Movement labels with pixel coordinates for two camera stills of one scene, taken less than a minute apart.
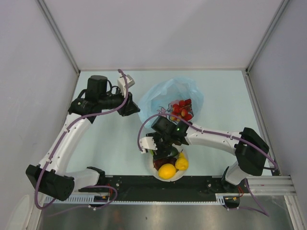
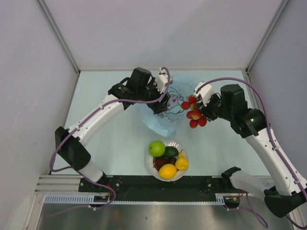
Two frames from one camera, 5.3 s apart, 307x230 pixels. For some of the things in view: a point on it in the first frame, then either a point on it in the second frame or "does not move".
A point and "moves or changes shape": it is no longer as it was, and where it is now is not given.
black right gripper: (159, 153) → (205, 109)
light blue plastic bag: (160, 96) moves or changes shape
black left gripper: (129, 107) → (157, 107)
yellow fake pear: (182, 163) does not move
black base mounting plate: (149, 188) does not move
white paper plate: (154, 172) does not move
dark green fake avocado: (175, 152) does not move
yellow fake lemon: (167, 171) does not move
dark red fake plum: (157, 162) does not move
